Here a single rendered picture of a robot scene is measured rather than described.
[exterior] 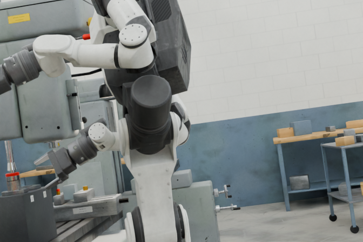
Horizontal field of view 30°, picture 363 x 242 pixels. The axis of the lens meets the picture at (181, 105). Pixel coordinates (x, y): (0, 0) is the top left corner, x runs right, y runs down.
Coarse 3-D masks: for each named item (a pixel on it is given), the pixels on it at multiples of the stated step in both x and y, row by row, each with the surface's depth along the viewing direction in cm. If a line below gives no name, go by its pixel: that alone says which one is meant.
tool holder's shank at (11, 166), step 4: (8, 140) 231; (8, 144) 231; (8, 148) 231; (8, 152) 231; (12, 152) 232; (8, 156) 231; (12, 156) 232; (8, 160) 231; (12, 160) 231; (8, 164) 231; (12, 164) 231; (8, 168) 231; (12, 168) 231; (12, 172) 231
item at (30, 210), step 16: (16, 192) 228; (32, 192) 232; (48, 192) 243; (0, 208) 227; (16, 208) 225; (32, 208) 230; (48, 208) 242; (0, 224) 227; (16, 224) 226; (32, 224) 229; (48, 224) 240; (0, 240) 227; (16, 240) 226; (32, 240) 227; (48, 240) 238
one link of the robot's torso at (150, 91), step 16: (144, 80) 190; (160, 80) 191; (128, 96) 193; (144, 96) 187; (160, 96) 188; (128, 112) 197; (144, 112) 188; (160, 112) 189; (144, 128) 195; (160, 128) 197
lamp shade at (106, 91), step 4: (104, 84) 282; (100, 88) 282; (104, 88) 281; (108, 88) 281; (100, 92) 282; (104, 92) 281; (108, 92) 281; (100, 96) 282; (104, 96) 281; (108, 96) 281; (112, 96) 287
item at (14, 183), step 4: (12, 176) 230; (16, 176) 231; (8, 180) 230; (12, 180) 230; (16, 180) 230; (20, 180) 232; (8, 184) 230; (12, 184) 230; (16, 184) 230; (20, 184) 232; (8, 188) 230; (12, 188) 230; (16, 188) 230; (20, 188) 231
